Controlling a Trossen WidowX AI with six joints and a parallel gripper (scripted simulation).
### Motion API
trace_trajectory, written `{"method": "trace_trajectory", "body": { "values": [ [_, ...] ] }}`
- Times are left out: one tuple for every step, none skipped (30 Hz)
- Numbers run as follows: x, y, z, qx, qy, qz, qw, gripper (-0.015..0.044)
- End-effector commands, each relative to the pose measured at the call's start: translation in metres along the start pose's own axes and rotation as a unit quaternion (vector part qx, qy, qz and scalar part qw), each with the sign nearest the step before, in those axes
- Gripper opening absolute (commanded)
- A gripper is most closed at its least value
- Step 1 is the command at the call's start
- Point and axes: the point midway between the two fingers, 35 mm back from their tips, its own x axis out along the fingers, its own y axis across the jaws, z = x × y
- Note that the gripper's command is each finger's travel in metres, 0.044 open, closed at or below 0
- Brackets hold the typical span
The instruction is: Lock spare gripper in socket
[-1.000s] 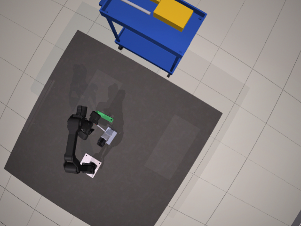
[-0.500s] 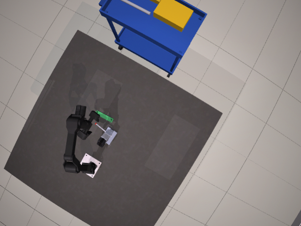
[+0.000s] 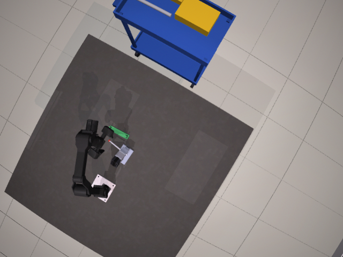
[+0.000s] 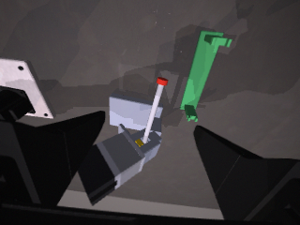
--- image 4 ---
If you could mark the white tapered pin with red cap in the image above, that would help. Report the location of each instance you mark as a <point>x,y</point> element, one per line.
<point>161,82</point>

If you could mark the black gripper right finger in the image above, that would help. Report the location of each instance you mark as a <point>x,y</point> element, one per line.
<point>243,182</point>

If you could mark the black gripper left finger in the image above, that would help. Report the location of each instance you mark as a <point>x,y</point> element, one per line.
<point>49,156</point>

